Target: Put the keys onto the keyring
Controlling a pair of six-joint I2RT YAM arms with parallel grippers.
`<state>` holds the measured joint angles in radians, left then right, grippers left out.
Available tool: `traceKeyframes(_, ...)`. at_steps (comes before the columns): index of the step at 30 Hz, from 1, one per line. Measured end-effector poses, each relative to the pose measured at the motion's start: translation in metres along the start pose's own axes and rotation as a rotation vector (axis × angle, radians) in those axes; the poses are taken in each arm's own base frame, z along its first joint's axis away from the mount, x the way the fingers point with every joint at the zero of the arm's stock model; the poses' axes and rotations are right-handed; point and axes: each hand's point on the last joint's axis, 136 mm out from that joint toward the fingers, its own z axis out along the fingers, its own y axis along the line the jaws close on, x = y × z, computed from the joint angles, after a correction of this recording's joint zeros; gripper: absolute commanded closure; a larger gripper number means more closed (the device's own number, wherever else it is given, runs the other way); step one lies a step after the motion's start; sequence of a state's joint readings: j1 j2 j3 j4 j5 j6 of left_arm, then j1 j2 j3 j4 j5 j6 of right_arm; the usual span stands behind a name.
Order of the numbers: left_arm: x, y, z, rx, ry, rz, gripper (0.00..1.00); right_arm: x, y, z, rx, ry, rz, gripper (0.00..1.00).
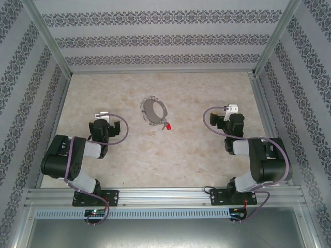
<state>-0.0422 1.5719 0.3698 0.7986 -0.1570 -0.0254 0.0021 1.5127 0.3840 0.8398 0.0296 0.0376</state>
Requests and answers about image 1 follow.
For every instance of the right controller circuit board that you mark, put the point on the right controller circuit board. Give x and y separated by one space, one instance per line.
238 213

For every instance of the aluminium mounting rail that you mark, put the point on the aluminium mounting rail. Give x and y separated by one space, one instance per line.
163 197

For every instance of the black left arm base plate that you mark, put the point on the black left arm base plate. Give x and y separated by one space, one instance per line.
112 197

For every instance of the red key tag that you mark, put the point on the red key tag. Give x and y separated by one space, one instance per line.
168 127

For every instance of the large metal keyring with rings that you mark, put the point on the large metal keyring with rings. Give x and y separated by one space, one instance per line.
148 111

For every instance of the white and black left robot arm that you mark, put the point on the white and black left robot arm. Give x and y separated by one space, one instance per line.
59 160

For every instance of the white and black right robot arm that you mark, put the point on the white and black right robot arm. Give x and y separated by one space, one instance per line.
271 162

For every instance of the aluminium frame cross beam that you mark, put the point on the aluminium frame cross beam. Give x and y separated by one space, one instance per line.
82 70

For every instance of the left controller circuit board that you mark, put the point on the left controller circuit board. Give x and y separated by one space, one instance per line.
95 212

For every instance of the aluminium frame post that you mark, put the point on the aluminium frame post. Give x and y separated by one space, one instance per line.
280 31
44 31

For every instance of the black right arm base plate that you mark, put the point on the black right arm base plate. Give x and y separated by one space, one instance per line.
218 197

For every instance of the grey sheet metal tray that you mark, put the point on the grey sheet metal tray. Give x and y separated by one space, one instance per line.
165 233

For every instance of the controller circuit board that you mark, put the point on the controller circuit board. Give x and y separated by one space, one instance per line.
95 212
238 213

